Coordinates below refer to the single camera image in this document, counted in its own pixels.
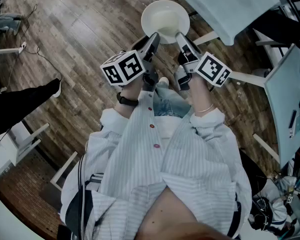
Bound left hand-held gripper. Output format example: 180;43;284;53
99;31;161;93

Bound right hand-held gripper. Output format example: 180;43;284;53
174;31;233;92

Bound white ceramic plate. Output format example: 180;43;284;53
140;0;191;45

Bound person's left forearm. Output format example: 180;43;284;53
114;77;144;120

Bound person's right forearm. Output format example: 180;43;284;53
189;77;216;117

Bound white table leg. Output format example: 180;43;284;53
192;30;220;46

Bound blue jeans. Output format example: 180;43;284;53
152;80;193;119

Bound black wristband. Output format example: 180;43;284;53
116;91;140;108

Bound grey desk with white legs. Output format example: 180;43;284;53
228;43;300;169

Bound pale striped shirt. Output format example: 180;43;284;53
59;93;253;240

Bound black remote control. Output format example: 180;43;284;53
288;109;298;130

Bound person's bare chest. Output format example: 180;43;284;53
137;186;231;240

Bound black headset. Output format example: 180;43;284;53
249;195;274;232

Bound thin gold bracelet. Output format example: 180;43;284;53
196;103;215;114

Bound black floor cable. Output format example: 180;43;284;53
0;3;64;95

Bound grey body cable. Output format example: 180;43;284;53
77;153;88;236

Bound black shoulder strap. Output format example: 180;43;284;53
226;193;242;238
64;172;105;239

